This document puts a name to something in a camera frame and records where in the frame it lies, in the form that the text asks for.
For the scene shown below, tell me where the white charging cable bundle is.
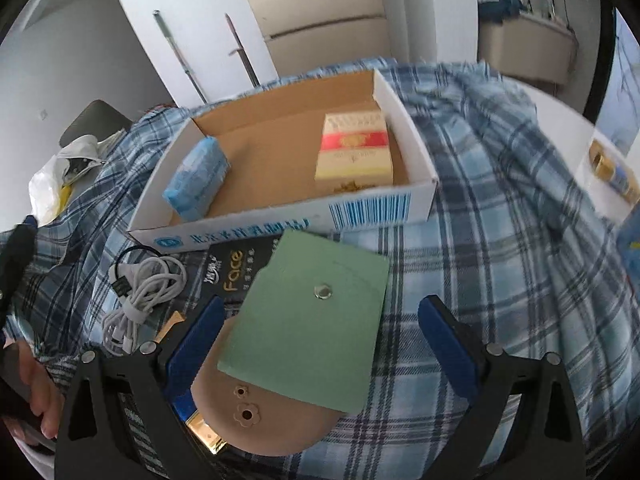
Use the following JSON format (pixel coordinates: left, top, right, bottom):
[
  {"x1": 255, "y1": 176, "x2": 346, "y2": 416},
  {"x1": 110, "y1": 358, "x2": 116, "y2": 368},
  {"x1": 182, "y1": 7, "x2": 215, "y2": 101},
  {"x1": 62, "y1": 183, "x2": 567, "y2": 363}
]
[{"x1": 101, "y1": 244, "x2": 189, "y2": 357}]

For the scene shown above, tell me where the blue tissue pack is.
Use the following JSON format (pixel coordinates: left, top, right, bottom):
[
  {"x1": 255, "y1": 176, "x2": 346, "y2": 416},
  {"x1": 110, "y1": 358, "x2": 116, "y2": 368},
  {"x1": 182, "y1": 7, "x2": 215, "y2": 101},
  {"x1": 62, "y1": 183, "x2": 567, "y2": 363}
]
[{"x1": 163, "y1": 136, "x2": 230, "y2": 222}]

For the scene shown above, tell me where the green snap pouch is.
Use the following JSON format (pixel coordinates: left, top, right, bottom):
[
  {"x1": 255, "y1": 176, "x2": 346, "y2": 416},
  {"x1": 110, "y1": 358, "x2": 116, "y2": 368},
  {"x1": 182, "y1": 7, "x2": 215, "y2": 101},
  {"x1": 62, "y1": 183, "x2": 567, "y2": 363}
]
[{"x1": 218, "y1": 230, "x2": 390, "y2": 414}]

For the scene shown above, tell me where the red gold cigarette pack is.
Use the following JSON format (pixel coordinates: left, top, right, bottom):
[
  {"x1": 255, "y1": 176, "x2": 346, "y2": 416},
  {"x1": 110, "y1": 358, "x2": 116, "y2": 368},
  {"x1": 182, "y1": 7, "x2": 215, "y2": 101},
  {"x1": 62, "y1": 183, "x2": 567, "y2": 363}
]
[{"x1": 314, "y1": 110, "x2": 394, "y2": 193}]

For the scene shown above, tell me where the person's left hand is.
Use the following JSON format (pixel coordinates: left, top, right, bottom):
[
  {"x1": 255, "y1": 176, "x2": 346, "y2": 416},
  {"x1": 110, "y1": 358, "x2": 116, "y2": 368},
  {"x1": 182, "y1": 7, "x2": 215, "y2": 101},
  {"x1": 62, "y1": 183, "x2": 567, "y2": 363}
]
[{"x1": 4, "y1": 339, "x2": 64, "y2": 439}]

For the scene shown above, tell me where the white plastic bag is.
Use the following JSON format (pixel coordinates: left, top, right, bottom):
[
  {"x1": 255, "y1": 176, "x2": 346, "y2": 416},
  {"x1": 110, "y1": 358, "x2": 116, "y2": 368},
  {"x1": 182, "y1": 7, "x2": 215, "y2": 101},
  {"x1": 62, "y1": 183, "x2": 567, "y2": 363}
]
[{"x1": 28, "y1": 134, "x2": 102, "y2": 226}]

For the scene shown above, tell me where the striped grey cloth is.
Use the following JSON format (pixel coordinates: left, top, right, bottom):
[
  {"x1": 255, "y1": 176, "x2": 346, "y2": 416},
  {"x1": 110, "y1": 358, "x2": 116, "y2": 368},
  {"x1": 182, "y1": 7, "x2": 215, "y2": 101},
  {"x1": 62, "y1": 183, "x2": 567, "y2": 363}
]
[{"x1": 53, "y1": 351, "x2": 182, "y2": 479}]

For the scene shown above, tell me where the orange blue cigarette pack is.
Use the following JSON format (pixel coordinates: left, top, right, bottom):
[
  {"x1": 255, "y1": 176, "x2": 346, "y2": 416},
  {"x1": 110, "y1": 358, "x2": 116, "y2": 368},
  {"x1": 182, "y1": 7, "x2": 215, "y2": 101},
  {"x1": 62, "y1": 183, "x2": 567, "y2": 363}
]
[{"x1": 154, "y1": 309, "x2": 229, "y2": 456}]

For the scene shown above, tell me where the grey chair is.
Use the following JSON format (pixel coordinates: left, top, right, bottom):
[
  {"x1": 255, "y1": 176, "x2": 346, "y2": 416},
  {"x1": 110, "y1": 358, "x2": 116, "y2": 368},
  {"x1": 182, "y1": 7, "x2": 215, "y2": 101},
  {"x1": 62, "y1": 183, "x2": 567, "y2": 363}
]
[{"x1": 58, "y1": 100, "x2": 132, "y2": 148}]

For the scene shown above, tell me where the blue plaid shirt cloth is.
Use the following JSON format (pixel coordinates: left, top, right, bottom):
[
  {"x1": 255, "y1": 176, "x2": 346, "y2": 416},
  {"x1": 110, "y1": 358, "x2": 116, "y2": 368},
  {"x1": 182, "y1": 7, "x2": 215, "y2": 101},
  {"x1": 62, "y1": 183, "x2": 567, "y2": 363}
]
[{"x1": 6, "y1": 60, "x2": 639, "y2": 479}]

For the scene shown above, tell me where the black Face tissue pack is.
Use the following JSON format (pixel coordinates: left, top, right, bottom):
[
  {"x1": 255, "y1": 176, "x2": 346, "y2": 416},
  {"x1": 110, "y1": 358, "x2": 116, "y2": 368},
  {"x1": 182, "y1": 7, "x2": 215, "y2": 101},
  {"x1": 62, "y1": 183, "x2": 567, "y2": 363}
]
[{"x1": 198, "y1": 235, "x2": 281, "y2": 318}]

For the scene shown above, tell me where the gold blue small box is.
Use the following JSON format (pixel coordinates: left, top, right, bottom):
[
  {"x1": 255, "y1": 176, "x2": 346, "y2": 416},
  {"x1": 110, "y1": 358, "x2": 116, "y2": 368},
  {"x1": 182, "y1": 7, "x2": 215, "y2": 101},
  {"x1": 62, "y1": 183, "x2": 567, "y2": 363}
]
[{"x1": 589, "y1": 140, "x2": 639, "y2": 206}]

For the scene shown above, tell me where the open cardboard tray box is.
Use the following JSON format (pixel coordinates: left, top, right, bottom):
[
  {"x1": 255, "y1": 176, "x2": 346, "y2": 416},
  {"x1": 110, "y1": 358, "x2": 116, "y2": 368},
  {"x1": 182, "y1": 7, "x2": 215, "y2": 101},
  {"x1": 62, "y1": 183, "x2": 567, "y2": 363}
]
[{"x1": 128, "y1": 70, "x2": 438, "y2": 252}]

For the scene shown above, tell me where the beige bathroom vanity cabinet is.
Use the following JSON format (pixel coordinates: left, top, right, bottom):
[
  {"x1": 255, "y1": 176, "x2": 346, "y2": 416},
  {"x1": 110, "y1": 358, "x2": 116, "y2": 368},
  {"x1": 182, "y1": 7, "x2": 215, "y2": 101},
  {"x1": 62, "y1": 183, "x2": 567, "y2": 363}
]
[{"x1": 478, "y1": 14, "x2": 578, "y2": 87}]

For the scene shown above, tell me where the beige three-door refrigerator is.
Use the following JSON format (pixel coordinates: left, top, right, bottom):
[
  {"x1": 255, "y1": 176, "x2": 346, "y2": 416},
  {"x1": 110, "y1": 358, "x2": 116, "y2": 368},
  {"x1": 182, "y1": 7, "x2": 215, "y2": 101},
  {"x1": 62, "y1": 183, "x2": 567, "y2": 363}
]
[{"x1": 248, "y1": 0, "x2": 392, "y2": 77}]

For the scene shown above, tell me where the dark teal clothing pile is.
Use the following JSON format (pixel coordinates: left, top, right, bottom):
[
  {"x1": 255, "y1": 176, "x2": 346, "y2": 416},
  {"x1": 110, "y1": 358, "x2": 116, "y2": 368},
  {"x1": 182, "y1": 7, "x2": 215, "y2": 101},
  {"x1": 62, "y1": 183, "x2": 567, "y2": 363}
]
[{"x1": 477, "y1": 0, "x2": 527, "y2": 24}]

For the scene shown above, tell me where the grey mop handle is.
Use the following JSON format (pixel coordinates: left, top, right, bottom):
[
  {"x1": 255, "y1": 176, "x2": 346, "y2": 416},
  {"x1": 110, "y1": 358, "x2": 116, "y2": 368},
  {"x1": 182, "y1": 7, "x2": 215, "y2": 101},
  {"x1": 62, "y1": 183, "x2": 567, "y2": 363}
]
[{"x1": 153, "y1": 10, "x2": 207, "y2": 104}]

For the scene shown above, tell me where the dark broom handle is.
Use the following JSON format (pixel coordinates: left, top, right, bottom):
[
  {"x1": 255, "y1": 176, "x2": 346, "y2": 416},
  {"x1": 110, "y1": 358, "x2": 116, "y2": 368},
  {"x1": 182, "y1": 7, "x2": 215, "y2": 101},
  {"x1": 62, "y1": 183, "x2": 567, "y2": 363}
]
[{"x1": 224, "y1": 13, "x2": 260, "y2": 88}]

